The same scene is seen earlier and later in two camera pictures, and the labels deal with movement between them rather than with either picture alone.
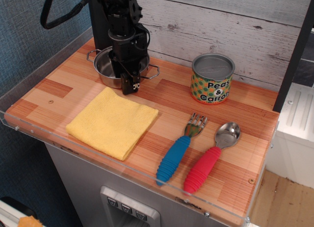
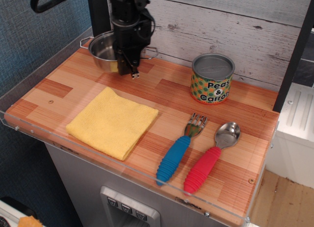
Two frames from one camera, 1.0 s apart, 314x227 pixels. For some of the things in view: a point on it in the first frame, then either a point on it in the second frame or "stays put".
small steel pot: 102,67 -> 104,55
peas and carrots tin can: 211,78 stays put
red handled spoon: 226,134 stays put
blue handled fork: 193,127 stays put
